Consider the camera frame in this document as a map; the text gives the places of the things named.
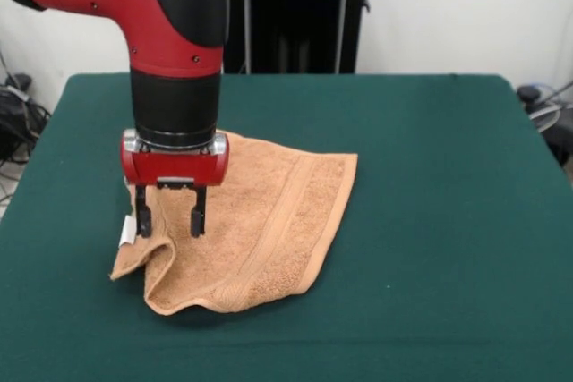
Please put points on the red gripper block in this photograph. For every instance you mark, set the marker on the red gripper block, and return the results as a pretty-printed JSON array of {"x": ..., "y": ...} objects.
[{"x": 179, "y": 169}]

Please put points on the tan terry towel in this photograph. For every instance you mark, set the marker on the tan terry towel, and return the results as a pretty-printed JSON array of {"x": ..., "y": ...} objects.
[{"x": 268, "y": 230}]

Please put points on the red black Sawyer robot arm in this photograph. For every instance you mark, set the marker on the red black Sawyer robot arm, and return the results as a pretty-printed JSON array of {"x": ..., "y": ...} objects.
[{"x": 156, "y": 19}]

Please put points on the dark green table cloth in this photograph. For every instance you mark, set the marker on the dark green table cloth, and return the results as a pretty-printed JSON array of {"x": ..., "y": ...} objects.
[{"x": 403, "y": 265}]

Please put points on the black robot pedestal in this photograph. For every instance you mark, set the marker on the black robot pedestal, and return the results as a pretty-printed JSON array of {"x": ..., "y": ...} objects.
[{"x": 295, "y": 15}]

